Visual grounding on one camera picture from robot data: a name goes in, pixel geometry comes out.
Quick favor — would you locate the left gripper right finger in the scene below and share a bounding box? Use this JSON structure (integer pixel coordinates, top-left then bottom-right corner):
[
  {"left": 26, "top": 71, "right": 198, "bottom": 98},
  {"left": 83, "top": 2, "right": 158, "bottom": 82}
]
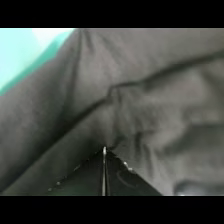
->
[{"left": 105, "top": 147, "right": 163, "bottom": 197}]

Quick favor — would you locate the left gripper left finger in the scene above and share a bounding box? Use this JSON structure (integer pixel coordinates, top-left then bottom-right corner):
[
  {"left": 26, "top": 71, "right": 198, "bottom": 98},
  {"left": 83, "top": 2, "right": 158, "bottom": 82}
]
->
[{"left": 43, "top": 147, "right": 106, "bottom": 197}]

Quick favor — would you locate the black garment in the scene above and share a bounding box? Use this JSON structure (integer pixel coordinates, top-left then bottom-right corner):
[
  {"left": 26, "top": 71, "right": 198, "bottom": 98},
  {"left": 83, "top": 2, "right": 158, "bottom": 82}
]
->
[{"left": 0, "top": 28, "right": 224, "bottom": 197}]

